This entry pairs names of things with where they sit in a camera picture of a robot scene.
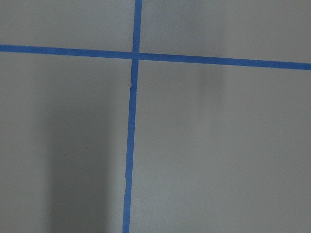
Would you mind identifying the brown paper table cover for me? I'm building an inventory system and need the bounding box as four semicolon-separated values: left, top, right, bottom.
0;0;311;233

